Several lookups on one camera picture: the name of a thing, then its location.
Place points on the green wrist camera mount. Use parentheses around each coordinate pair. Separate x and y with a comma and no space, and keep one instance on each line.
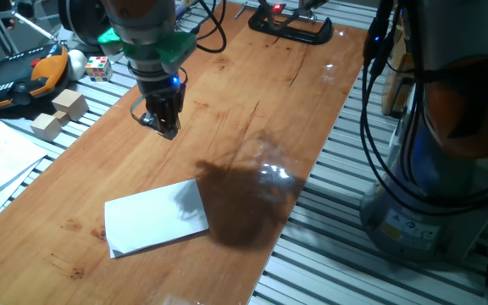
(172,48)

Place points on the large wooden cube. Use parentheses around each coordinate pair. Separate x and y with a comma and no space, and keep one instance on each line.
(71,103)

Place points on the glossy brown wooden board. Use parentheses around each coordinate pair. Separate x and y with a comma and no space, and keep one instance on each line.
(227,97)

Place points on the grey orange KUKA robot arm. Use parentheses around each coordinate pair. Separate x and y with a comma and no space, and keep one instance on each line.
(434,186)

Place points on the black filament spool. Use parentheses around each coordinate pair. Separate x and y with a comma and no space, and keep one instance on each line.
(81,21)

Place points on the white rounded object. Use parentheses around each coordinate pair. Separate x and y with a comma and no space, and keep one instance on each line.
(76,63)

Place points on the black C-clamp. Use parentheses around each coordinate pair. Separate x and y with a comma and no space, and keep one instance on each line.
(295,34)

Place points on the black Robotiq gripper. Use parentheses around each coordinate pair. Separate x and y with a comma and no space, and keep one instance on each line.
(161,95)

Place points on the small wooden cube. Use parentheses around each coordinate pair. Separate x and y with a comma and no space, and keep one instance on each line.
(62,118)

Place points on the medium wooden cube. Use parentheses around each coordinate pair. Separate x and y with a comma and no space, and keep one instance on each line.
(46,127)

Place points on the Rubik's cube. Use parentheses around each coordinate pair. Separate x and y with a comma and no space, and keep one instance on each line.
(98,69)

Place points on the black orange teach pendant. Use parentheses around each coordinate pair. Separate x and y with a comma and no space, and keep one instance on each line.
(19,80)

